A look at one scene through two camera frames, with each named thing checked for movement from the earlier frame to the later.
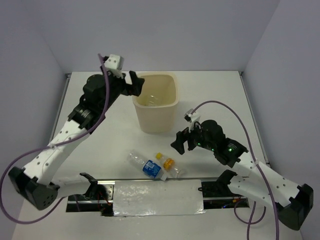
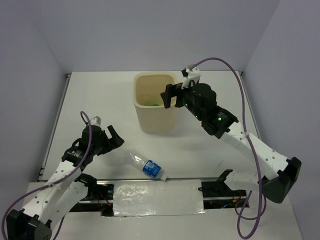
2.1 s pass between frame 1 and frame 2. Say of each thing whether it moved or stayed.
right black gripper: moved
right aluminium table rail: stayed
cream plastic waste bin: stayed
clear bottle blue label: stayed
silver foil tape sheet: stayed
